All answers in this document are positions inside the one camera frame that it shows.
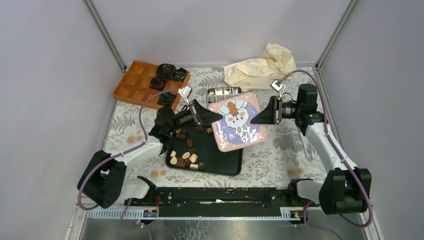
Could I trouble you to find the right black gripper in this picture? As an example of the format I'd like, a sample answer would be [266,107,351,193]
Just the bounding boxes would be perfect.
[250,96,302,125]

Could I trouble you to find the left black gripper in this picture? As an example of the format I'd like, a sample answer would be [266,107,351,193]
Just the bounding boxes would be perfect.
[167,99,223,134]

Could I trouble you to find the pink grid box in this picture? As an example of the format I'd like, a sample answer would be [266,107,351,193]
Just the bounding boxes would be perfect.
[206,86,242,106]

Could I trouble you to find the silver metal tray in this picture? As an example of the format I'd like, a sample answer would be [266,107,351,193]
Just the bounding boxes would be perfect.
[208,92,268,152]

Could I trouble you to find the black plastic tray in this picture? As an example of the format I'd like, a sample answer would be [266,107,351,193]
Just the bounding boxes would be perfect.
[165,127,243,176]

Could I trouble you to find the metal serving tongs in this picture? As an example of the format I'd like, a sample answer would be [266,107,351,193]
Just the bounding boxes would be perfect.
[297,128,313,163]

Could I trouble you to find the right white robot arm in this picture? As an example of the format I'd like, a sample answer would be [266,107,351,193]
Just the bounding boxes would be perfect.
[251,84,373,215]

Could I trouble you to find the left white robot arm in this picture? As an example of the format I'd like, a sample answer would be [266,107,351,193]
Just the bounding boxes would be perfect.
[77,99,223,211]

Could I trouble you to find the white oval chocolate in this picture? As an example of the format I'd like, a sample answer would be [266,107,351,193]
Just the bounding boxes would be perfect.
[181,152,191,160]

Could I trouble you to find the dark paper cup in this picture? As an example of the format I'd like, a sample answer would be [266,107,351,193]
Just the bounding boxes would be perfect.
[156,63,176,80]
[170,67,188,82]
[149,77,167,91]
[157,92,176,107]

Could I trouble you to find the cream cloth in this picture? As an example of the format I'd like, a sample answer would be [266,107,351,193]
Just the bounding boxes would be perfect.
[223,43,297,92]

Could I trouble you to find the orange compartment box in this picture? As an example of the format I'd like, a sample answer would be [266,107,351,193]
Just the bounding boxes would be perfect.
[112,61,190,110]

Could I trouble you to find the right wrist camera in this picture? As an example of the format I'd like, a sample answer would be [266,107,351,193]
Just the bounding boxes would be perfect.
[269,80,286,98]

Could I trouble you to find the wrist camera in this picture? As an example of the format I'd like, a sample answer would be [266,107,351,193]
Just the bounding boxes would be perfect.
[177,85,193,105]
[269,80,286,98]

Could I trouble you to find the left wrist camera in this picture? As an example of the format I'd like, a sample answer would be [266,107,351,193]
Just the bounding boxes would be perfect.
[177,85,193,105]

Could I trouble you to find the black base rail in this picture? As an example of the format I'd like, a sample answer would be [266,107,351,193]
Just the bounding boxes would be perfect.
[124,187,306,218]

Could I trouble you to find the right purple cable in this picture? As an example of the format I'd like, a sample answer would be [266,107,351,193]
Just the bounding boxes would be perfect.
[279,69,375,240]

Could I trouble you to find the purple cable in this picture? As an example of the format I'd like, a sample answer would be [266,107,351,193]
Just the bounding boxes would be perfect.
[279,69,375,240]
[76,88,181,240]

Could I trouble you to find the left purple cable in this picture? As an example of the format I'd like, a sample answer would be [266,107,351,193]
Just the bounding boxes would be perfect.
[76,88,181,240]

